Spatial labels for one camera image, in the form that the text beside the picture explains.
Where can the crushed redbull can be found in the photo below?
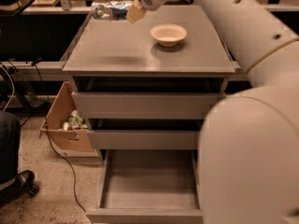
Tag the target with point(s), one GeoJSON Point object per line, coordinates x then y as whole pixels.
{"type": "Point", "coordinates": [111, 11]}

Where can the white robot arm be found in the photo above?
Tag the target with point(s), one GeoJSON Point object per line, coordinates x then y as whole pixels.
{"type": "Point", "coordinates": [249, 143]}

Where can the grey drawer cabinet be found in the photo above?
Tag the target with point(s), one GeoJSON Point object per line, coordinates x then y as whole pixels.
{"type": "Point", "coordinates": [122, 57]}

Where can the grey top drawer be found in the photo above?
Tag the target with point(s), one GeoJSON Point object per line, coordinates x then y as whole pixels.
{"type": "Point", "coordinates": [103, 105]}

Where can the grey middle drawer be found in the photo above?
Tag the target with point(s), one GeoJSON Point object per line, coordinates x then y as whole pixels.
{"type": "Point", "coordinates": [134, 139]}

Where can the grey open bottom drawer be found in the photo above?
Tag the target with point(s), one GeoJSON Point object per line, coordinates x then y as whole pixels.
{"type": "Point", "coordinates": [148, 187]}

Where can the white paper bowl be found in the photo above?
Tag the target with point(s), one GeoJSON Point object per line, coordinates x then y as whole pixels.
{"type": "Point", "coordinates": [168, 35]}

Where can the crumpled trash in box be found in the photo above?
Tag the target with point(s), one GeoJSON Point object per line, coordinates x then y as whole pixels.
{"type": "Point", "coordinates": [74, 122]}

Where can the cardboard box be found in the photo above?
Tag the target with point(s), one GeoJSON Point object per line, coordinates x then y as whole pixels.
{"type": "Point", "coordinates": [66, 140]}

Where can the dark trouser leg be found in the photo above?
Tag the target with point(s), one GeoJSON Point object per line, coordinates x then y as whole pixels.
{"type": "Point", "coordinates": [10, 132]}

